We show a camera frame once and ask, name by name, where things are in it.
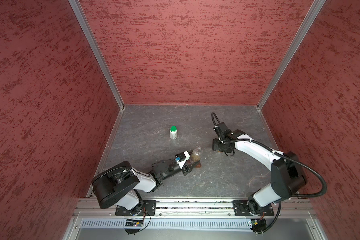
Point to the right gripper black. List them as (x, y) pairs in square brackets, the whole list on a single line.
[(215, 146)]

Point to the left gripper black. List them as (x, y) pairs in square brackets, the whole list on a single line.
[(185, 169)]

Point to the small clear orange-cap bottle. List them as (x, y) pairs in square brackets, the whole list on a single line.
[(196, 155)]

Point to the white pill bottle green cap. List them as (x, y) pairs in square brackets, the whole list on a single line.
[(173, 133)]

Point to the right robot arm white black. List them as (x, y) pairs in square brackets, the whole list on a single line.
[(287, 177)]

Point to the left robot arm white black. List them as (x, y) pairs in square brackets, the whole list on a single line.
[(120, 185)]

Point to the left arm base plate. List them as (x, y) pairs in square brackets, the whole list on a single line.
[(144, 208)]

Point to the left controller board with wires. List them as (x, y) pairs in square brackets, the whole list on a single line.
[(133, 223)]

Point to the controller board with wires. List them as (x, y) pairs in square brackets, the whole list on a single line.
[(133, 223), (261, 226)]

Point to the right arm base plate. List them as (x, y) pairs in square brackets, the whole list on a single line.
[(240, 207)]

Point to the right controller board with wires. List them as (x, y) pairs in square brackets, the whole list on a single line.
[(261, 226)]

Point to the white slotted cable duct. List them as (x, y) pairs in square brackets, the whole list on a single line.
[(241, 225)]

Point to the aluminium front rail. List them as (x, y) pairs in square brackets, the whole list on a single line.
[(198, 208)]

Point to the right aluminium corner post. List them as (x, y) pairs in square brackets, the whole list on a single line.
[(305, 26)]

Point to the aluminium corner post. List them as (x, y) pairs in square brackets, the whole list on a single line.
[(305, 26), (84, 24)]

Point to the left aluminium corner post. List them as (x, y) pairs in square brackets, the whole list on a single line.
[(84, 24)]

